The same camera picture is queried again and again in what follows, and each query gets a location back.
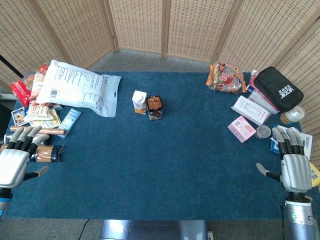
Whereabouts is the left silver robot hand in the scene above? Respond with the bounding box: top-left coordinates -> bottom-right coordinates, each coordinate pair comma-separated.
0,125 -> 50,189

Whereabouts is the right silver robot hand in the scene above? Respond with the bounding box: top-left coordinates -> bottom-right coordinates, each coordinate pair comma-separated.
255,127 -> 313,195

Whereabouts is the robot base body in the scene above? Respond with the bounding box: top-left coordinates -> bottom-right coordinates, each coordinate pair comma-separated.
99,219 -> 209,240

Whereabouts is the orange bottle with white cap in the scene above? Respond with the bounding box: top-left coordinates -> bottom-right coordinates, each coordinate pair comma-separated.
279,105 -> 306,125

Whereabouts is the black-lidded transparent jar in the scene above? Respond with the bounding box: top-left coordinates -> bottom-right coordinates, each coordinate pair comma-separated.
146,94 -> 165,122

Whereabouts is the yellow packet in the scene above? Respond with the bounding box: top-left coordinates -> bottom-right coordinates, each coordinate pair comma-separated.
309,161 -> 320,187

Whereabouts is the white paper sheet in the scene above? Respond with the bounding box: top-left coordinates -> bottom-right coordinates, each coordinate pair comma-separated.
277,124 -> 315,159

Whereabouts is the blue white snack packet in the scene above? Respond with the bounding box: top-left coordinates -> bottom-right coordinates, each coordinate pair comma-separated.
269,138 -> 281,154

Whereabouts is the dark brown snack packet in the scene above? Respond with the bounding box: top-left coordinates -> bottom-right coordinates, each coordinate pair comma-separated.
29,144 -> 65,163

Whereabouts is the blue picture card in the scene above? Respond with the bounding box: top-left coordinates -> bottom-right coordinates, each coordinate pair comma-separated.
11,106 -> 30,127

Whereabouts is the clear plastic round lid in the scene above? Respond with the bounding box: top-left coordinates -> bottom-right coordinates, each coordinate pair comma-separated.
255,124 -> 273,140

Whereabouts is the long brown sausage stick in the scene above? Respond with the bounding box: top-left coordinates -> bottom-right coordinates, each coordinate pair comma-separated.
9,125 -> 70,139

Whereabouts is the yellow green sachet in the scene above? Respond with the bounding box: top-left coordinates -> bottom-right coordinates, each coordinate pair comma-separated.
28,109 -> 62,129

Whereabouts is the beige wafer snack pack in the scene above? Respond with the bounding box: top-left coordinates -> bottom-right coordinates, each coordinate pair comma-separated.
26,102 -> 57,118

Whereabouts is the pink small box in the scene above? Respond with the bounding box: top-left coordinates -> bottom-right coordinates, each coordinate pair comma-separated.
227,115 -> 257,144

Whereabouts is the light blue flat packet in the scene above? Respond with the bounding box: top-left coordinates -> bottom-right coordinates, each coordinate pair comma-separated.
57,108 -> 83,131

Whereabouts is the red snack package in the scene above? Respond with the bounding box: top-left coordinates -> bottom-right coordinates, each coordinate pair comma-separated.
10,80 -> 33,108

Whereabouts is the white pink-edged box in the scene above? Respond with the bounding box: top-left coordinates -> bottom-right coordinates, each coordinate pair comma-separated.
230,95 -> 272,127

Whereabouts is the transparent flat plastic pack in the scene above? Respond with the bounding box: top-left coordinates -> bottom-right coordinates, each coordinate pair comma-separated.
246,89 -> 281,115

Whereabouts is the black zip pouch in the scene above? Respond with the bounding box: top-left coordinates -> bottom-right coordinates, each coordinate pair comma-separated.
252,66 -> 304,113

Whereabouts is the large white plastic bag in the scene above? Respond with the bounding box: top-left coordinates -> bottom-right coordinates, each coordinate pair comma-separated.
35,59 -> 123,118

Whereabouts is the colourful snack bag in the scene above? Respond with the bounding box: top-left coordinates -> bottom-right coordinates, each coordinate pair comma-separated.
205,61 -> 247,95

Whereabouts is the blue table mat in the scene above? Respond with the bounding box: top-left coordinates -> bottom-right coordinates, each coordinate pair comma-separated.
4,71 -> 308,221

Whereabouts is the small white drink carton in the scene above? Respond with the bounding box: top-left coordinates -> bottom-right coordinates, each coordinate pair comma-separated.
131,90 -> 148,116

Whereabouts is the woven bamboo folding screen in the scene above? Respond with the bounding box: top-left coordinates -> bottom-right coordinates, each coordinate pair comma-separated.
0,0 -> 320,161

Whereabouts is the black cable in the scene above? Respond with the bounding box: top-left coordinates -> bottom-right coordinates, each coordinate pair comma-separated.
74,219 -> 91,240

